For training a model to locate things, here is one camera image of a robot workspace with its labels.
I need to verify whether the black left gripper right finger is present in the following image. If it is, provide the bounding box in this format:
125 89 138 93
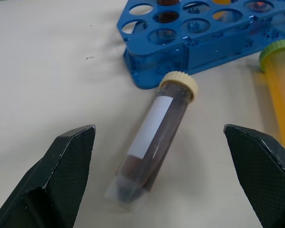
223 123 285 228

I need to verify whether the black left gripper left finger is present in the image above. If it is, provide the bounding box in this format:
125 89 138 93
0 124 96 228

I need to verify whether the orange tube with green cap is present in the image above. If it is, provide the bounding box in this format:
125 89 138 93
259 39 285 152

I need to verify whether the dark tube with yellow cap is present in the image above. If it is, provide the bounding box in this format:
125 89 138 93
105 70 200 209

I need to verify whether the blue tube rack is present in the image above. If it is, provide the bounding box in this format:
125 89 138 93
116 0 285 90

